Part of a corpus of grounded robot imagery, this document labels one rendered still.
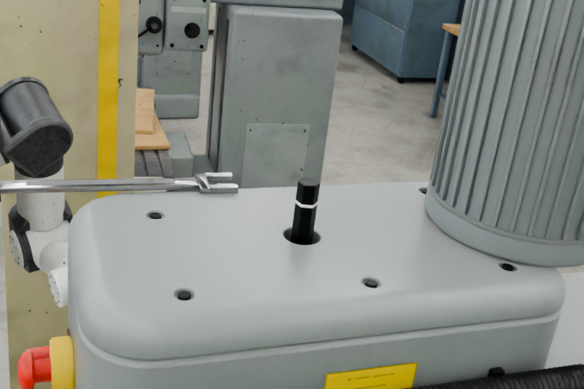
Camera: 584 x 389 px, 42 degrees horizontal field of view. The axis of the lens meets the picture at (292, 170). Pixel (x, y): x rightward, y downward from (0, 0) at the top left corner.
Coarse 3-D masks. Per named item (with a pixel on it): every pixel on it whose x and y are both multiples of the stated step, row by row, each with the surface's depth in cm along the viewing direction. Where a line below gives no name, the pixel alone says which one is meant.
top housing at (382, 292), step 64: (192, 192) 82; (256, 192) 83; (320, 192) 85; (384, 192) 87; (128, 256) 68; (192, 256) 69; (256, 256) 71; (320, 256) 72; (384, 256) 73; (448, 256) 75; (128, 320) 60; (192, 320) 61; (256, 320) 62; (320, 320) 64; (384, 320) 66; (448, 320) 68; (512, 320) 72; (128, 384) 61; (192, 384) 62; (256, 384) 64; (320, 384) 67; (384, 384) 69
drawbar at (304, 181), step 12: (300, 180) 73; (312, 180) 73; (300, 192) 73; (312, 192) 72; (312, 204) 73; (300, 216) 73; (312, 216) 74; (300, 228) 74; (312, 228) 75; (300, 240) 74
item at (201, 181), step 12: (24, 180) 78; (36, 180) 78; (48, 180) 79; (60, 180) 79; (72, 180) 79; (84, 180) 80; (96, 180) 80; (108, 180) 80; (120, 180) 81; (132, 180) 81; (144, 180) 81; (156, 180) 81; (168, 180) 82; (180, 180) 82; (192, 180) 83; (204, 180) 83; (216, 180) 84; (228, 180) 85; (0, 192) 76; (12, 192) 76; (24, 192) 77; (36, 192) 77; (48, 192) 78; (60, 192) 78; (204, 192) 81; (216, 192) 82; (228, 192) 82
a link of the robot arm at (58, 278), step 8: (56, 272) 128; (64, 272) 128; (56, 280) 127; (64, 280) 127; (56, 288) 127; (64, 288) 127; (56, 296) 129; (64, 296) 127; (56, 304) 130; (64, 304) 128
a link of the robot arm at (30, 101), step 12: (24, 84) 138; (36, 84) 140; (12, 96) 136; (24, 96) 136; (36, 96) 136; (48, 96) 139; (0, 108) 139; (12, 108) 135; (24, 108) 134; (36, 108) 134; (48, 108) 135; (12, 120) 134; (24, 120) 132; (12, 132) 135; (48, 168) 139; (60, 168) 142
